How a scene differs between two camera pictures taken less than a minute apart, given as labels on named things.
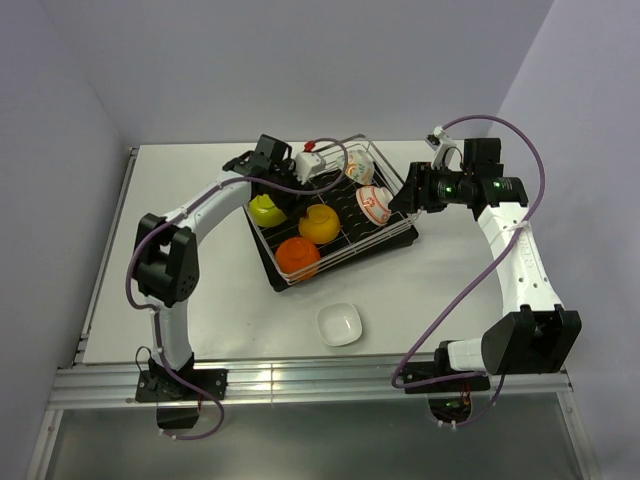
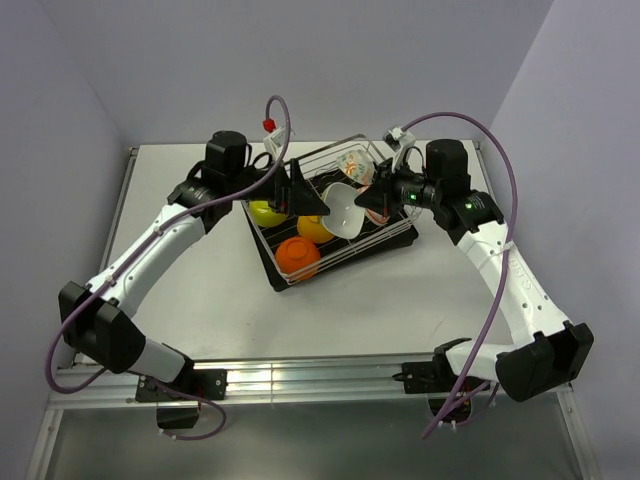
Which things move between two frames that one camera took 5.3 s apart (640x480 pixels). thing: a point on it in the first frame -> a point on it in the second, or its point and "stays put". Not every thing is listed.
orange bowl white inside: x=298 y=258 stays put
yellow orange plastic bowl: x=320 y=224 stays put
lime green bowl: x=265 y=213 stays put
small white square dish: x=339 y=323 -> x=345 y=218
